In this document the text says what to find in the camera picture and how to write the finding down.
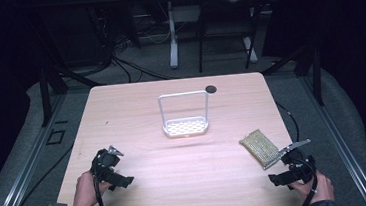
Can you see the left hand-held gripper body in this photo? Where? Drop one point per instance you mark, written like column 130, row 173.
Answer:
column 104, row 161

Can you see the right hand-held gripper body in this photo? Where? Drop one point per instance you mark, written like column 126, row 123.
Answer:
column 298, row 161

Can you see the yellow scouring sponge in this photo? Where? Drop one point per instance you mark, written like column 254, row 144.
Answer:
column 259, row 146

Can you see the person's left hand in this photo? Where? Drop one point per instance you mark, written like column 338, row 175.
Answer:
column 85, row 190

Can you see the person's right hand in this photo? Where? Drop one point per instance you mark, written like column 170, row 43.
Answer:
column 322, row 189

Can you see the white sponge rack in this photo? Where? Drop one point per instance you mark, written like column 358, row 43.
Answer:
column 185, row 127

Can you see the black metal stand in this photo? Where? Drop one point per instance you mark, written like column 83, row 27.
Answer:
column 317, row 77
column 45, row 95

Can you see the black table grommet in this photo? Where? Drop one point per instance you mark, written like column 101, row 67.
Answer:
column 211, row 89

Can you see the white desk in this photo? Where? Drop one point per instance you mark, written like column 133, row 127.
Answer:
column 172, row 33

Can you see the black chair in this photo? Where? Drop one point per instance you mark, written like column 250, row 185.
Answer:
column 226, row 12

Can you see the aluminium floor rail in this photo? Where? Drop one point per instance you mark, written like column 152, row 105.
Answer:
column 341, row 139
column 26, row 167

